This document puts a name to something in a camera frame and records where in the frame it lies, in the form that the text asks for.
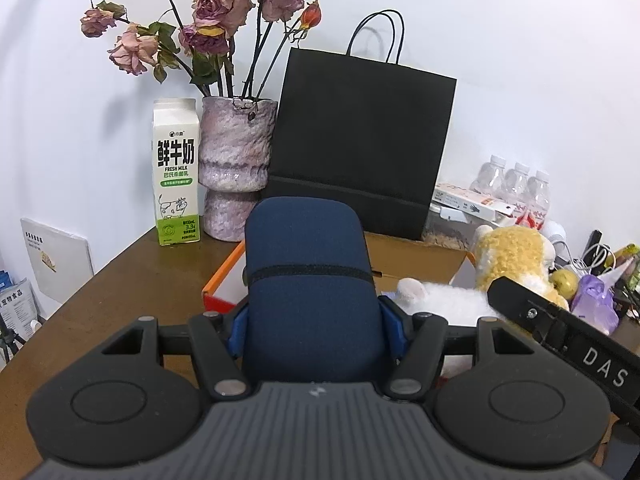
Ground white green milk carton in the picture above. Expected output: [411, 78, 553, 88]
[151, 99, 202, 247]

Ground black paper bag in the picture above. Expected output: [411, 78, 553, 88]
[261, 10, 457, 242]

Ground cardboard box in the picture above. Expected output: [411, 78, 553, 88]
[201, 232, 478, 321]

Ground blue packet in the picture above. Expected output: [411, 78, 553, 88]
[0, 270, 38, 331]

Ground white board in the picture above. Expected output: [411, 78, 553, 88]
[21, 218, 95, 305]

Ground dried rose bouquet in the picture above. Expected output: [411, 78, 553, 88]
[80, 0, 322, 98]

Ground yellow green apple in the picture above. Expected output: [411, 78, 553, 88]
[550, 269, 581, 305]

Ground white flat carton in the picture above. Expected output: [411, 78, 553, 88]
[432, 183, 518, 226]

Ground yellow white plush toy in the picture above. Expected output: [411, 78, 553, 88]
[396, 225, 571, 331]

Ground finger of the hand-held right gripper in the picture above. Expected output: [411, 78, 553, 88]
[486, 276, 640, 428]

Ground dark blue fabric case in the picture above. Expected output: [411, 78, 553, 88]
[244, 196, 386, 385]

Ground small white fan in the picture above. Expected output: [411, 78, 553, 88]
[542, 220, 568, 261]

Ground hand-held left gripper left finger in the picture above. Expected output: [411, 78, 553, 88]
[102, 305, 251, 401]

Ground black tripod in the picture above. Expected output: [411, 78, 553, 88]
[0, 317, 28, 368]

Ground white cables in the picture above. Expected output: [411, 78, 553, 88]
[565, 242, 613, 273]

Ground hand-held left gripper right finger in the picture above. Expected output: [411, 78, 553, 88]
[377, 295, 538, 403]

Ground clear seed container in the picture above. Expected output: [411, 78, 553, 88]
[422, 205, 481, 251]

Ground purple tissue packet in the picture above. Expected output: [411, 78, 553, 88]
[570, 274, 621, 336]

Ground clear water bottle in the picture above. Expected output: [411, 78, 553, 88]
[470, 155, 506, 196]
[525, 170, 552, 228]
[502, 162, 531, 211]

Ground purple marbled vase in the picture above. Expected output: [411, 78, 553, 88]
[198, 96, 279, 242]

